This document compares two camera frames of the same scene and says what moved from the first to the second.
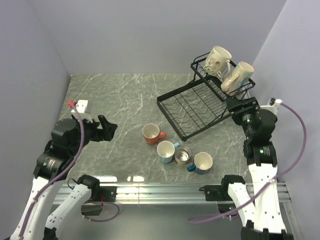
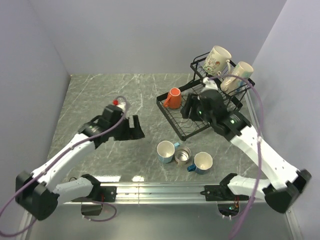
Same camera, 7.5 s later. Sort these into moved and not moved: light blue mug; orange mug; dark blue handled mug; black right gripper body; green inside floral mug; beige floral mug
Moved: orange mug; black right gripper body
Not moved: light blue mug; dark blue handled mug; green inside floral mug; beige floral mug
